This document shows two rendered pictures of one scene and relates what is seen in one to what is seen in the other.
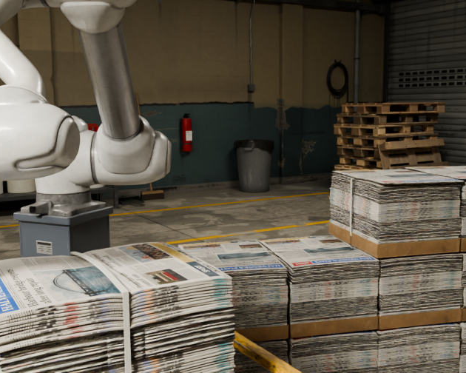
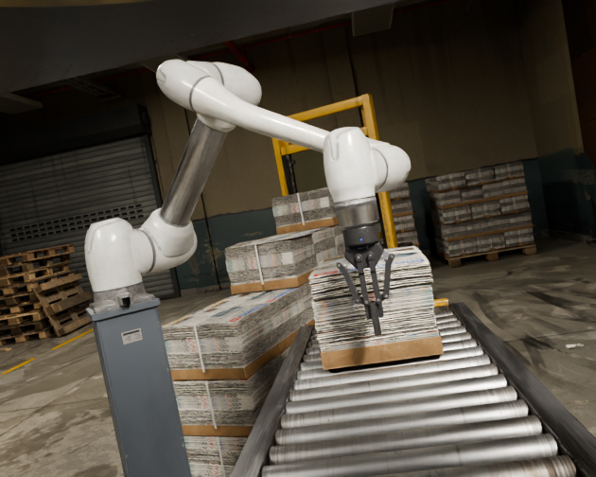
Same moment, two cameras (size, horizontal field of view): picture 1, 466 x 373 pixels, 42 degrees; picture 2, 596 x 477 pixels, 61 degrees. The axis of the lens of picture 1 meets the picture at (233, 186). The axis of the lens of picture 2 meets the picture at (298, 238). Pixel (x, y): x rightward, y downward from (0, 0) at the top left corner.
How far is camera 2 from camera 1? 144 cm
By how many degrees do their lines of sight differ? 52
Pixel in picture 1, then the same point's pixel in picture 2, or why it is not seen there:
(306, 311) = (282, 331)
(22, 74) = not seen: hidden behind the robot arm
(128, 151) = (188, 234)
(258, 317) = (266, 343)
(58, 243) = (148, 326)
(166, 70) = not seen: outside the picture
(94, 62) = (208, 156)
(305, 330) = (284, 344)
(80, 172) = (146, 261)
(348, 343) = not seen: hidden behind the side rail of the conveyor
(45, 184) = (120, 278)
